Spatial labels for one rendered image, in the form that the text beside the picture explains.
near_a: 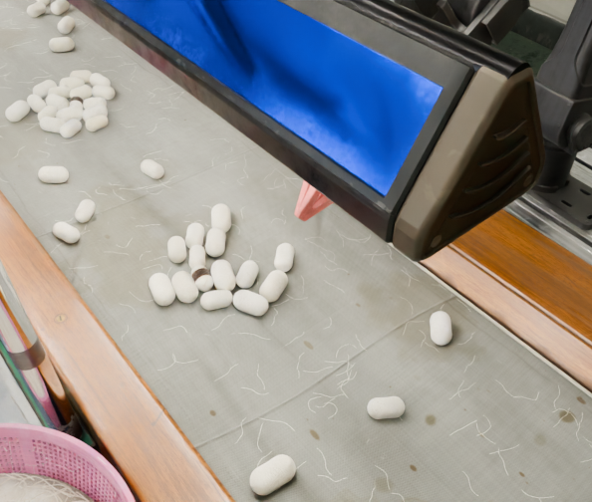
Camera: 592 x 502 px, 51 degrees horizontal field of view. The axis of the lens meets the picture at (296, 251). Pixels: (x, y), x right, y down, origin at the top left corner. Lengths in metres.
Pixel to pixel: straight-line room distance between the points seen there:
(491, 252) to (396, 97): 0.43
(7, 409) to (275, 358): 0.27
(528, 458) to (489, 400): 0.06
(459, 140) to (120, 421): 0.39
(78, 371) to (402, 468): 0.28
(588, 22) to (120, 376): 0.61
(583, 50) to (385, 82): 0.57
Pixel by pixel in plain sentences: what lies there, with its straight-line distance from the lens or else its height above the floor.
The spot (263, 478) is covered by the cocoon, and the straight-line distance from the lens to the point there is 0.50.
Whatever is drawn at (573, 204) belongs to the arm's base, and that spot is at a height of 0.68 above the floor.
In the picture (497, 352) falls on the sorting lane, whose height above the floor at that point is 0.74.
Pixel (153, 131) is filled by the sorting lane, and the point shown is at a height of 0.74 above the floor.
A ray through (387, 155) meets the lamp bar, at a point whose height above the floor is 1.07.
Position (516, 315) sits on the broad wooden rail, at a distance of 0.63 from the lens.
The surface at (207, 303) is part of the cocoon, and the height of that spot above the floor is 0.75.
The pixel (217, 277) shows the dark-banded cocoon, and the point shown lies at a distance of 0.62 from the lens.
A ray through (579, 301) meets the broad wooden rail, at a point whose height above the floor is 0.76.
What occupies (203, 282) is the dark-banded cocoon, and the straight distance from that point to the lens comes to 0.62.
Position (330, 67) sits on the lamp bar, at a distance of 0.27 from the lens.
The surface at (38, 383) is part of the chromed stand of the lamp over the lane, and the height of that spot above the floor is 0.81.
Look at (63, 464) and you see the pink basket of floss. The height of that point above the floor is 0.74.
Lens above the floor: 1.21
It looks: 45 degrees down
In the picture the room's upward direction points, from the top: straight up
